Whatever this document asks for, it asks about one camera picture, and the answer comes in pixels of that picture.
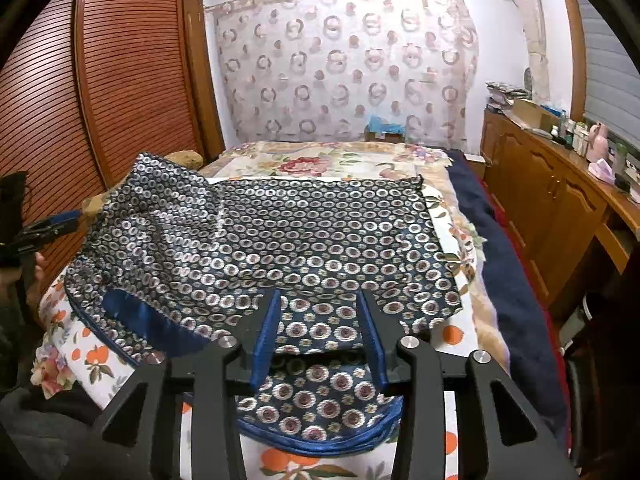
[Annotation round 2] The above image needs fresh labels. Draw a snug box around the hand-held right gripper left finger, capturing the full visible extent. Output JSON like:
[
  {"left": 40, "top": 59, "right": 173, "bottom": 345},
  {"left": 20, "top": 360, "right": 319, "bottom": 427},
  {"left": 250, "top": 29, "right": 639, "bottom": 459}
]
[{"left": 92, "top": 290, "right": 283, "bottom": 480}]

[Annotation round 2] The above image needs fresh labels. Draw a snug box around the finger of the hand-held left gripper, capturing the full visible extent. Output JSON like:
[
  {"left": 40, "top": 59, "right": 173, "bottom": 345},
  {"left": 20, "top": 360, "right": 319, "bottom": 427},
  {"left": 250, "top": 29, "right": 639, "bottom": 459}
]
[{"left": 15, "top": 209, "right": 83, "bottom": 251}]

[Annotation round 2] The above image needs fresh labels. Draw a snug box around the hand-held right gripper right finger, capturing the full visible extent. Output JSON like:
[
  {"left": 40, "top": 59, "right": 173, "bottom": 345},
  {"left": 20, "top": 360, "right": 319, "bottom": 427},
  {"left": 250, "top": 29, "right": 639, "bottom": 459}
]
[{"left": 357, "top": 290, "right": 576, "bottom": 480}]

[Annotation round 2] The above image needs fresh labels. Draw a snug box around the navy circle-patterned satin top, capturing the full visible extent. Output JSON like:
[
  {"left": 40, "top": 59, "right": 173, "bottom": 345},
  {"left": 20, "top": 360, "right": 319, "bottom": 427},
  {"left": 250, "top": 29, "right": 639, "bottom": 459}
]
[{"left": 65, "top": 152, "right": 463, "bottom": 456}]

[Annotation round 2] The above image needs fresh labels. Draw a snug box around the stack of folded clothes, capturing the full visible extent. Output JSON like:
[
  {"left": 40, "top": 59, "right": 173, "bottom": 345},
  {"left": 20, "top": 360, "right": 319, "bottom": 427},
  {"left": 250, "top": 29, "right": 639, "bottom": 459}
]
[{"left": 485, "top": 80, "right": 529, "bottom": 112}]

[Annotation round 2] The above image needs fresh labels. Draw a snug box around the person's left hand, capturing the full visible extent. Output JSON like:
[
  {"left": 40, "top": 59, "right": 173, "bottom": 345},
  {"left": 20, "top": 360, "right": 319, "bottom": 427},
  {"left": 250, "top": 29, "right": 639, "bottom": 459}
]
[{"left": 27, "top": 252, "right": 48, "bottom": 286}]

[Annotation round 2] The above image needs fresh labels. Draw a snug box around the orange fruit print sheet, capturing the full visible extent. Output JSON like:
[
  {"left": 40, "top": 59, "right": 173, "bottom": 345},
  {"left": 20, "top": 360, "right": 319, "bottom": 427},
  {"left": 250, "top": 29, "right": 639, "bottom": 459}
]
[{"left": 30, "top": 255, "right": 481, "bottom": 480}]

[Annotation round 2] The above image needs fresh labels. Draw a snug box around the wooden louvred wardrobe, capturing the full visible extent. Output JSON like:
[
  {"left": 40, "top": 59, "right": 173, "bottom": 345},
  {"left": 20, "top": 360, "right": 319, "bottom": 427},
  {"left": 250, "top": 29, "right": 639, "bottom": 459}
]
[{"left": 0, "top": 0, "right": 226, "bottom": 321}]

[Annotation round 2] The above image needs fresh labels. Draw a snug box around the dark blue blanket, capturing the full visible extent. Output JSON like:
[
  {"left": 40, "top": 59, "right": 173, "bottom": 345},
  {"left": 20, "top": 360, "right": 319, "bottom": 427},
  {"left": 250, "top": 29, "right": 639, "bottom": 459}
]
[{"left": 445, "top": 150, "right": 568, "bottom": 441}]

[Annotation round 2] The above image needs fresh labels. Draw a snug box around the floral bedspread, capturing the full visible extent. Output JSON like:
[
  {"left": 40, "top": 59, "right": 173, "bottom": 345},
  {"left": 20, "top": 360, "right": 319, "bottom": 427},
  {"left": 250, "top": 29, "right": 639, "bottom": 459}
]
[{"left": 202, "top": 140, "right": 511, "bottom": 376}]

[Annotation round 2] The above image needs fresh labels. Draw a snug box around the person's dark clothing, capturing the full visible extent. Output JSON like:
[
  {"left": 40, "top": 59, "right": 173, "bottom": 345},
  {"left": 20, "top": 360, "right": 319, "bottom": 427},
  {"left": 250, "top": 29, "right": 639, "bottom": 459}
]
[{"left": 0, "top": 385, "right": 103, "bottom": 480}]

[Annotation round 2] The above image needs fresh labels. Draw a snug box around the cardboard box with teal cloth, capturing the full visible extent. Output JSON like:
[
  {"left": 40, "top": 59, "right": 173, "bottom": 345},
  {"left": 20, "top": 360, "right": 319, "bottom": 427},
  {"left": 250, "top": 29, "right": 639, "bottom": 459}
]
[{"left": 364, "top": 114, "right": 407, "bottom": 144}]

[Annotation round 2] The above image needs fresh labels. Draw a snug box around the wooden sideboard cabinet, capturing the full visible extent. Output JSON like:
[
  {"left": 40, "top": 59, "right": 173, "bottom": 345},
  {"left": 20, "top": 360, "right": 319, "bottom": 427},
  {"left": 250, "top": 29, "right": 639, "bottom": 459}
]
[{"left": 480, "top": 107, "right": 640, "bottom": 311}]

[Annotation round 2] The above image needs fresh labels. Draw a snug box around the open cardboard box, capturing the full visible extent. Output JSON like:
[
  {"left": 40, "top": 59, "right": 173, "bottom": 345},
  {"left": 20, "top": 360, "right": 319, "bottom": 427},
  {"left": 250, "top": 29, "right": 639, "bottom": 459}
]
[{"left": 509, "top": 99, "right": 557, "bottom": 132}]

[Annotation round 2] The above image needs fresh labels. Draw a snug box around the pink tissue box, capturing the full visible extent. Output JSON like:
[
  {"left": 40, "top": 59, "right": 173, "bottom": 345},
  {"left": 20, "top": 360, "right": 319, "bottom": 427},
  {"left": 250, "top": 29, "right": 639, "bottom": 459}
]
[{"left": 587, "top": 159, "right": 619, "bottom": 184}]

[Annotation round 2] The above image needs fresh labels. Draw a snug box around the pink bottle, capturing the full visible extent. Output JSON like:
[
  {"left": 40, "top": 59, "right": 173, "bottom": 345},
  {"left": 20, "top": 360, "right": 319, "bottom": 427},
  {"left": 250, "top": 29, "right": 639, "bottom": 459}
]
[{"left": 590, "top": 122, "right": 609, "bottom": 163}]

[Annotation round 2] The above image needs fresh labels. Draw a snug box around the white lace window curtain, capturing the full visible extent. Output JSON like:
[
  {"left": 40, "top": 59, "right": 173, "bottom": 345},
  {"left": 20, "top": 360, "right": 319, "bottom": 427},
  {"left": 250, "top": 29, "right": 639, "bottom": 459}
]
[{"left": 510, "top": 0, "right": 551, "bottom": 106}]

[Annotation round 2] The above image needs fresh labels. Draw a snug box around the grey window blind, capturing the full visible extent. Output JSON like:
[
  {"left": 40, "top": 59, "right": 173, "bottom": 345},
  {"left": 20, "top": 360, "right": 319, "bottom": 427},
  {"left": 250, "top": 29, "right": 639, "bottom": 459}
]
[{"left": 575, "top": 0, "right": 640, "bottom": 143}]

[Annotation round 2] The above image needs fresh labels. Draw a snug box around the circle-print sheer wall curtain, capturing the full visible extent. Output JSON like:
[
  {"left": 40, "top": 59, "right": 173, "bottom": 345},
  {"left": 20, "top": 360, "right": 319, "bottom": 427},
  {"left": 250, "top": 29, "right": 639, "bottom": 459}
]
[{"left": 207, "top": 0, "right": 481, "bottom": 146}]

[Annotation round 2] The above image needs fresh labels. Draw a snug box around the wooden window frame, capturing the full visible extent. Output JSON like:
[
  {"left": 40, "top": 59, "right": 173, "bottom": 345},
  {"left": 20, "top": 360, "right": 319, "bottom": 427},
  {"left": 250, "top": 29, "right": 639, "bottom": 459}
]
[{"left": 557, "top": 0, "right": 587, "bottom": 123}]

